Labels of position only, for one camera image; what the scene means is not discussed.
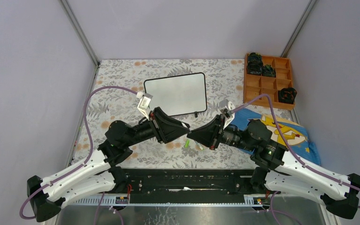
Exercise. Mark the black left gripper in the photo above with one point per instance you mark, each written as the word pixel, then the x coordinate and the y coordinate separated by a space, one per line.
pixel 165 128

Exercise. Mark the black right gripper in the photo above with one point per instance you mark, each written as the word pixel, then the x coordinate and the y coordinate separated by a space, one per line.
pixel 210 134

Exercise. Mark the white marker pen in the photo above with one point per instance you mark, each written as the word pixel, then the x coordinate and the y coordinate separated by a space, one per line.
pixel 199 145

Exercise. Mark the small black-framed whiteboard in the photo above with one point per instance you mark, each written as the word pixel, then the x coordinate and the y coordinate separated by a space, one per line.
pixel 178 95

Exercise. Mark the green marker cap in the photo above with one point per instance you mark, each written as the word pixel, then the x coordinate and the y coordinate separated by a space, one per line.
pixel 186 143

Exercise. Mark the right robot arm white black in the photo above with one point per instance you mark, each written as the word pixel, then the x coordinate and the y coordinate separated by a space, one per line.
pixel 279 170

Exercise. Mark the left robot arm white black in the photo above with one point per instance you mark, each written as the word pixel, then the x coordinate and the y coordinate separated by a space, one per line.
pixel 99 172

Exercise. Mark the floral patterned table mat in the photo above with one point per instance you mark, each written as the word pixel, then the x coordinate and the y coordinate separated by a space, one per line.
pixel 117 82

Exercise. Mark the orange wooden compartment tray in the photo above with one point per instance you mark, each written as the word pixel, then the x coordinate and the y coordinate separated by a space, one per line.
pixel 255 85

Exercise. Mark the black object tray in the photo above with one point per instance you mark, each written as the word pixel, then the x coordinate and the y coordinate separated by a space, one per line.
pixel 254 57
pixel 287 95
pixel 268 71
pixel 255 67

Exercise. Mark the blue yellow cartoon cloth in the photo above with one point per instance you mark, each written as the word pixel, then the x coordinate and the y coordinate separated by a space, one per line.
pixel 295 135

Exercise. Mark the black object tray middle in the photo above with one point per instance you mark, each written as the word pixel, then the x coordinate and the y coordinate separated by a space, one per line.
pixel 268 71

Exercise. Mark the black object tray right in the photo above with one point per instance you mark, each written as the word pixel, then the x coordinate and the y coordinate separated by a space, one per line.
pixel 287 95

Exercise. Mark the black object tray top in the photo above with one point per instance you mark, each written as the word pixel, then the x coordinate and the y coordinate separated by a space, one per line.
pixel 254 57

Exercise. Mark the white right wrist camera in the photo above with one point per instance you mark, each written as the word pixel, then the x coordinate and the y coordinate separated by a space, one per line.
pixel 226 108

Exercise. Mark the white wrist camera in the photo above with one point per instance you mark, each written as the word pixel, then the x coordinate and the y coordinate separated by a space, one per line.
pixel 226 108
pixel 144 102

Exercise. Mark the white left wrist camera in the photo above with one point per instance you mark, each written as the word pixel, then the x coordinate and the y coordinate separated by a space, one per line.
pixel 144 102

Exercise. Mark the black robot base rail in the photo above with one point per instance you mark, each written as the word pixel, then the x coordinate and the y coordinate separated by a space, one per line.
pixel 191 186

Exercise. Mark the left aluminium frame post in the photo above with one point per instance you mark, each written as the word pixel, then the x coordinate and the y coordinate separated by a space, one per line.
pixel 79 31

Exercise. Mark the aluminium frame post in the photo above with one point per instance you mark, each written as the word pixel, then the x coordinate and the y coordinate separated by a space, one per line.
pixel 79 31
pixel 299 26

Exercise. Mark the right aluminium frame post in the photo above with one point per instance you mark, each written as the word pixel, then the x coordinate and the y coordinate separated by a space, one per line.
pixel 299 26

